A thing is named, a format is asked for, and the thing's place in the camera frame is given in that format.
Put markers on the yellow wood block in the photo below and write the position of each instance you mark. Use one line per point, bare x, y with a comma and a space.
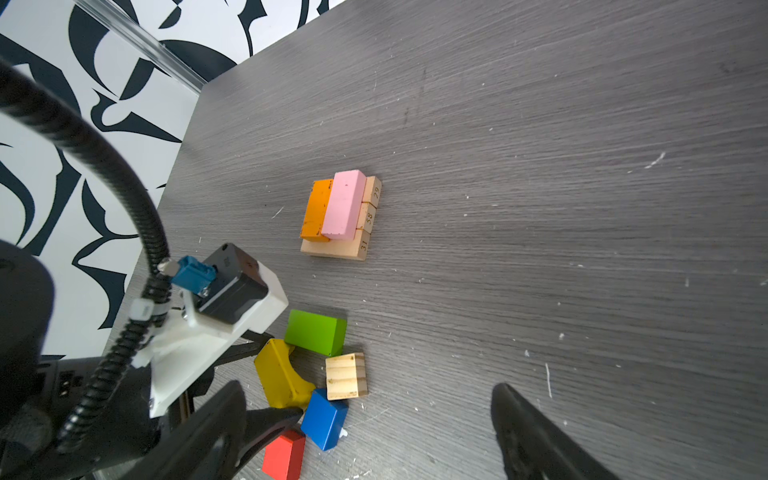
282, 385

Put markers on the orange wood block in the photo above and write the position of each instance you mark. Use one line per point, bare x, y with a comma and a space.
315, 212

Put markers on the blue wood cube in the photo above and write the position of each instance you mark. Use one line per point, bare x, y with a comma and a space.
323, 420

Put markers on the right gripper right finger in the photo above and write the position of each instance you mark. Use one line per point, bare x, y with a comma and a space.
533, 447

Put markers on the natural wood block front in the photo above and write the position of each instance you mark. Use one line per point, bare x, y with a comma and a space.
355, 249

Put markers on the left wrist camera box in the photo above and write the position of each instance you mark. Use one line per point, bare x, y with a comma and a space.
243, 296

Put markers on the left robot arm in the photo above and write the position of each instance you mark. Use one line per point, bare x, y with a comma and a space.
27, 294

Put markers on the natural wood block long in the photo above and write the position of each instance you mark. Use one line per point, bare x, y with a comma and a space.
372, 191

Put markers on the red wood cube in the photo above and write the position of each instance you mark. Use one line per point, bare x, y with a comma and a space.
283, 457

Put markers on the small natural wood cube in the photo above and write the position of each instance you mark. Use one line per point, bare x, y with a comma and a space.
346, 376

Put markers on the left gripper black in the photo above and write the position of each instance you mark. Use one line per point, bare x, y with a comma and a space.
90, 420

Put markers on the pink wood block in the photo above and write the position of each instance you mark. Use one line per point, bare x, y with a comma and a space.
343, 205

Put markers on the green wood block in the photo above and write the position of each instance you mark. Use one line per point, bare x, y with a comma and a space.
321, 334

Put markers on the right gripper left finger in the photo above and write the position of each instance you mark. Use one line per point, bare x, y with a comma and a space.
204, 447

